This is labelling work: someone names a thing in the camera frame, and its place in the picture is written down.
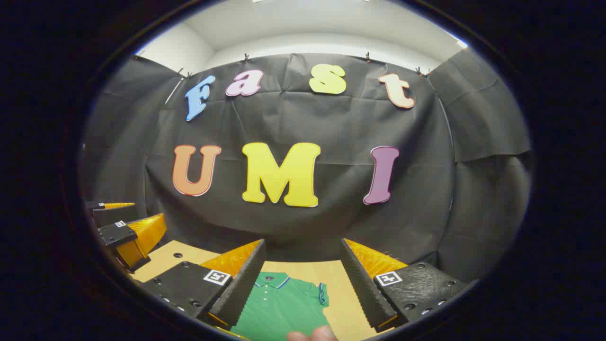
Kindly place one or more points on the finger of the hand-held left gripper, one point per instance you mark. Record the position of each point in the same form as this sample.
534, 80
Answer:
116, 234
113, 215

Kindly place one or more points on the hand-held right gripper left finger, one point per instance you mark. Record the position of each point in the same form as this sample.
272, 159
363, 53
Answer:
246, 284

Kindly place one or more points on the black backdrop cloth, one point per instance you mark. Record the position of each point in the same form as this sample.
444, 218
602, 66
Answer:
331, 123

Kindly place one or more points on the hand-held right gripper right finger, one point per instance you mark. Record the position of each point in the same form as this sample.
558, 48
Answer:
362, 289

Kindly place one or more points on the green T-shirt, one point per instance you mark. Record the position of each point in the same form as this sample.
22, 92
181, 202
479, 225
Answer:
284, 308

